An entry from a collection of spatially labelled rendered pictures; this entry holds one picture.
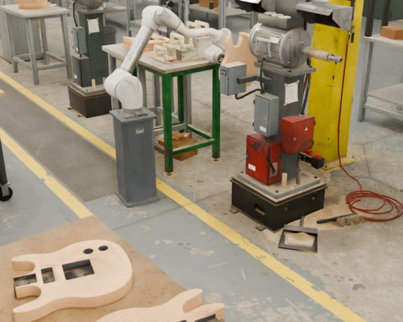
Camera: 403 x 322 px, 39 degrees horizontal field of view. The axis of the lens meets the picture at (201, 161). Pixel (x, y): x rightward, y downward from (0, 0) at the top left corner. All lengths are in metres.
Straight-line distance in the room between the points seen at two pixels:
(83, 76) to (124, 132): 2.22
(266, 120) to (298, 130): 0.22
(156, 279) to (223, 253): 1.78
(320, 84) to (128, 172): 1.81
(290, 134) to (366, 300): 1.17
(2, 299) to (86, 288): 0.29
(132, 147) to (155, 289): 2.30
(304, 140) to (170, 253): 1.19
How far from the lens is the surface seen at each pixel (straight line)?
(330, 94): 4.87
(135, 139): 4.17
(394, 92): 6.26
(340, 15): 3.58
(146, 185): 4.35
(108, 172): 4.94
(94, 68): 6.33
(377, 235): 4.15
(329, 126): 4.96
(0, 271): 2.20
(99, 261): 2.08
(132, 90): 4.10
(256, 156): 3.98
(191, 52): 4.75
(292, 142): 3.85
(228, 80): 3.84
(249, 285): 3.52
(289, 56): 3.75
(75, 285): 1.98
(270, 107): 3.81
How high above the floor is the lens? 2.10
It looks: 24 degrees down
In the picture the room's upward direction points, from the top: straight up
